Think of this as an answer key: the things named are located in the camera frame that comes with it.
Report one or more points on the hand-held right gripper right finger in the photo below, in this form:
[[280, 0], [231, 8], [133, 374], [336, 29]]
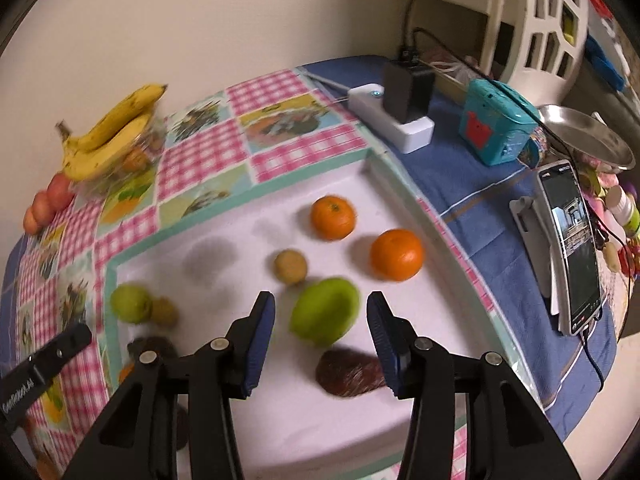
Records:
[[382, 345]]

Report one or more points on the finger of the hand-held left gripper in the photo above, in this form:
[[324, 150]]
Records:
[[62, 352]]

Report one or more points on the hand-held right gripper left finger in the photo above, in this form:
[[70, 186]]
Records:
[[260, 340]]

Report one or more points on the large brown date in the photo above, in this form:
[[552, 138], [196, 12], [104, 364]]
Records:
[[350, 372]]

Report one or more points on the white tray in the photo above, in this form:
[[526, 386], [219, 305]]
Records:
[[440, 330]]

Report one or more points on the large green mango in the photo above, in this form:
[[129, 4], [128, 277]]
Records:
[[325, 317]]

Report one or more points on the small pointed green mango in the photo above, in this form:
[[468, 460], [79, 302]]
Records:
[[130, 302]]

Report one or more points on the orange tangerine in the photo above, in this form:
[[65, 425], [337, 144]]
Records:
[[396, 255], [332, 217]]

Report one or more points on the small brown date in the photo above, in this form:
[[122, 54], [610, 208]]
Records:
[[156, 343], [180, 425]]

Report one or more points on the small orange fruit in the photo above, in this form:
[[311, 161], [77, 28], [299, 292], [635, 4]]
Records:
[[125, 372]]

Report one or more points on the white phone stand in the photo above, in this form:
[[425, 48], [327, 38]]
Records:
[[530, 240]]

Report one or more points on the pink checked tablecloth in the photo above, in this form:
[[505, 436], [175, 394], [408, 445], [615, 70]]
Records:
[[290, 150]]

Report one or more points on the orange fruit in container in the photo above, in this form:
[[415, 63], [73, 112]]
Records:
[[134, 160]]

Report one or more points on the smartphone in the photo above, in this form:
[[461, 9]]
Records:
[[572, 250]]

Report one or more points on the yellow banana bunch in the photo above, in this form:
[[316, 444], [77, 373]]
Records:
[[110, 130]]

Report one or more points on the clear plastic container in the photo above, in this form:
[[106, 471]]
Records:
[[145, 140]]

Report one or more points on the white power box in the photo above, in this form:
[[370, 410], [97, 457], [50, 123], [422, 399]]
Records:
[[370, 105]]

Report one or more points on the colourful round tin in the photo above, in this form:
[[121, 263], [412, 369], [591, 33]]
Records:
[[535, 149]]

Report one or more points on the teal toy box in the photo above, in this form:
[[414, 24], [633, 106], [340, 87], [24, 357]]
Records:
[[495, 120]]

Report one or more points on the pile of colourful toys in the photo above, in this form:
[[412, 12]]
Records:
[[617, 255]]

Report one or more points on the black power adapter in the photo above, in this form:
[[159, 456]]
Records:
[[407, 92]]

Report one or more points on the white green bottle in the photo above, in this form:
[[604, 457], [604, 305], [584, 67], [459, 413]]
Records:
[[625, 207]]

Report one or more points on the clear plastic bag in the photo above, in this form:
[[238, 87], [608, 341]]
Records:
[[450, 67]]

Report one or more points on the small black plug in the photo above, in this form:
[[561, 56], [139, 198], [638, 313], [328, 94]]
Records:
[[407, 52]]

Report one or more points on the beige board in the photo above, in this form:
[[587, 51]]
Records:
[[450, 15]]

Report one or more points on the blue plastic toy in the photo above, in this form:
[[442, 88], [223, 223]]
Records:
[[605, 62]]

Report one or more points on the white laundry basket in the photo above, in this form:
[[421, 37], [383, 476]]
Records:
[[530, 10]]

